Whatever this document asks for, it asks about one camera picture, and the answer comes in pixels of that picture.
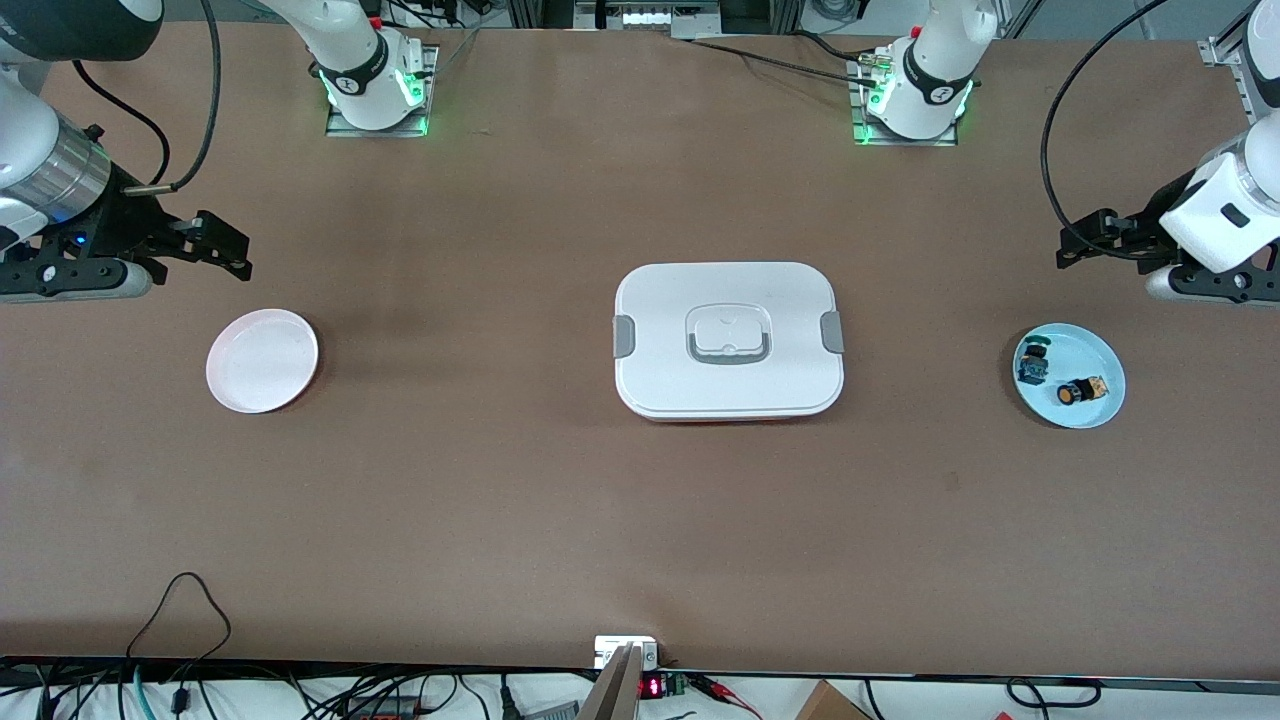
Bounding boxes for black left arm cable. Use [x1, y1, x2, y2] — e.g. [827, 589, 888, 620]
[1040, 0, 1173, 264]

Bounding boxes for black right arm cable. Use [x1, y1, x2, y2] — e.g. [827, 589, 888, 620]
[70, 0, 222, 197]

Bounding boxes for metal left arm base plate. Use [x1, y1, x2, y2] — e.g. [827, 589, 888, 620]
[849, 55, 961, 149]

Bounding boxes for white lidded lunch box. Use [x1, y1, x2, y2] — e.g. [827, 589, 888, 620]
[612, 262, 846, 423]

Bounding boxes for thin black looped cable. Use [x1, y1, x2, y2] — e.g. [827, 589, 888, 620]
[125, 571, 233, 663]

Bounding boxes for black cable across table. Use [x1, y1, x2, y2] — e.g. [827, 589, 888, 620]
[672, 30, 893, 87]

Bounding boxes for red clip leads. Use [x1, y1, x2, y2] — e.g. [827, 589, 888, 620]
[690, 674, 765, 720]

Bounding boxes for small white bracket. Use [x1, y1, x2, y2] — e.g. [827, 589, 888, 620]
[593, 635, 662, 670]

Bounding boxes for brown cardboard box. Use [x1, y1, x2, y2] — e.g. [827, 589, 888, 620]
[794, 680, 873, 720]

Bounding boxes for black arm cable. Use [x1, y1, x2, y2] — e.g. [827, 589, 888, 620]
[70, 0, 222, 197]
[1040, 0, 1173, 264]

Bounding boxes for aluminium profile rail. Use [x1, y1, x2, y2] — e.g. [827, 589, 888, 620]
[1197, 35, 1263, 123]

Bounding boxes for light blue round plate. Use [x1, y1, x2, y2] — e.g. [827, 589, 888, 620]
[1012, 322, 1128, 430]

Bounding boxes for black coiled cable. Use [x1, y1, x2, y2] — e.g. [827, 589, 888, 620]
[1004, 677, 1104, 710]

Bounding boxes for pink round plate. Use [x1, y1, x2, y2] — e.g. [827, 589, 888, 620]
[205, 308, 321, 415]

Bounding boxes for grey camera stand beam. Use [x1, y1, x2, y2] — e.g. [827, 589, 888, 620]
[577, 644, 644, 720]

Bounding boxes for aluminium frame rack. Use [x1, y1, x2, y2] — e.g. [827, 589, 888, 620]
[508, 0, 803, 41]

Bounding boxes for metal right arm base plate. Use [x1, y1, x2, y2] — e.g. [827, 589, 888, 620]
[325, 44, 440, 139]

